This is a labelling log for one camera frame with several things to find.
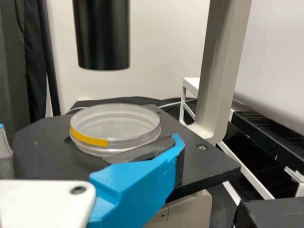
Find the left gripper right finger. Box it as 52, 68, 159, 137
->
86, 133, 185, 228

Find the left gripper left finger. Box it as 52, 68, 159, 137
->
0, 123, 14, 179

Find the petri dish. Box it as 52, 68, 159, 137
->
69, 102, 162, 157

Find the black platform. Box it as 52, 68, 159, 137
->
234, 198, 304, 228
179, 77, 304, 206

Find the cream microscope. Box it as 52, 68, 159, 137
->
11, 0, 252, 228

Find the white box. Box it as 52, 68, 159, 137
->
184, 0, 304, 119

